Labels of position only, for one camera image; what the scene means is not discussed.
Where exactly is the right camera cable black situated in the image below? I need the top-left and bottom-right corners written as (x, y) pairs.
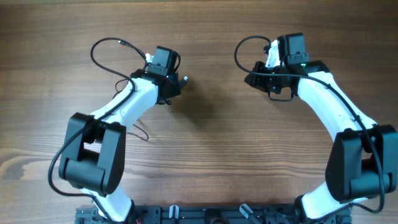
top-left (234, 35), bottom-right (385, 213)

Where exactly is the camera cable black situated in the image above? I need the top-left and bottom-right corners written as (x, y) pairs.
top-left (47, 37), bottom-right (146, 202)
top-left (234, 35), bottom-right (385, 213)

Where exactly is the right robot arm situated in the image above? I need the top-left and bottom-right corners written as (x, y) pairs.
top-left (244, 33), bottom-right (397, 223)

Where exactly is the left camera cable black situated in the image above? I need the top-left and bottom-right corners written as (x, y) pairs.
top-left (47, 37), bottom-right (146, 202)

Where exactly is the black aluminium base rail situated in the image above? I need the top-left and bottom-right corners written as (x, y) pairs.
top-left (74, 203), bottom-right (352, 224)

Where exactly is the black usb cable bundle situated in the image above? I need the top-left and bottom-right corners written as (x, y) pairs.
top-left (112, 75), bottom-right (189, 142)

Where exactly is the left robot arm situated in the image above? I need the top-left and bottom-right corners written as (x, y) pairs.
top-left (54, 46), bottom-right (187, 223)

